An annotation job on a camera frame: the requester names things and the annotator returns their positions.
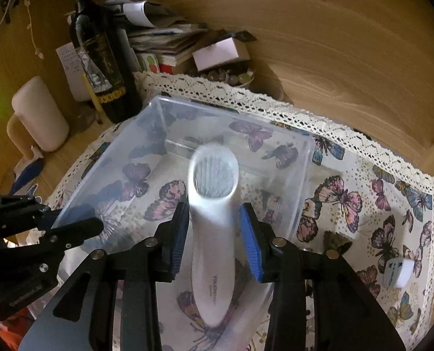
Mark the bowl of round beads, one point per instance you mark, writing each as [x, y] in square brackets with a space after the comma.
[241, 78]

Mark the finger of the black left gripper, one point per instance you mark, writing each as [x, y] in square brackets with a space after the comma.
[71, 235]

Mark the white facial brush device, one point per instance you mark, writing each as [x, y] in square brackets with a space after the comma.
[213, 193]

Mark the clear plastic storage box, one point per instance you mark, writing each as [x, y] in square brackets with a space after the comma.
[138, 173]

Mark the butterfly print lace tablecloth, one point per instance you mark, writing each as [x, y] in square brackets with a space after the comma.
[355, 188]

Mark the white cylindrical candle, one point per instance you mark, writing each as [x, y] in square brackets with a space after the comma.
[34, 105]

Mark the small white cardboard box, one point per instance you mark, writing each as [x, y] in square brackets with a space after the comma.
[220, 53]

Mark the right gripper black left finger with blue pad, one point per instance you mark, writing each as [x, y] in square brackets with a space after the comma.
[154, 260]

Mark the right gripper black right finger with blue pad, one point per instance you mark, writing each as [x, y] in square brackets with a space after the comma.
[276, 261]

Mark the white power adapter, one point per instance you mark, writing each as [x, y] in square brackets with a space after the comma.
[397, 272]

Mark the white paper note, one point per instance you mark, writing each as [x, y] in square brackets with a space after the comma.
[73, 71]

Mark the dark wine bottle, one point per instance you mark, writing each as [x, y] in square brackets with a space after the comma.
[95, 37]

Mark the stack of books and papers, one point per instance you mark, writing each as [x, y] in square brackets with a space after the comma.
[155, 38]

